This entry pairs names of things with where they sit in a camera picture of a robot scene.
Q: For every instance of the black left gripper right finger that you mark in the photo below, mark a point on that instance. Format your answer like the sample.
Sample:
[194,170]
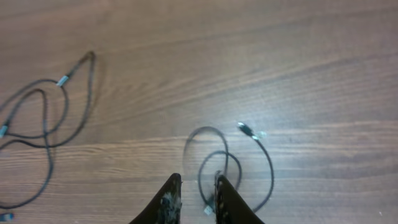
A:
[230,208]

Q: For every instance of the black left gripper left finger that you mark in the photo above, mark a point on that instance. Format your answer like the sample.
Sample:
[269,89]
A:
[165,207]

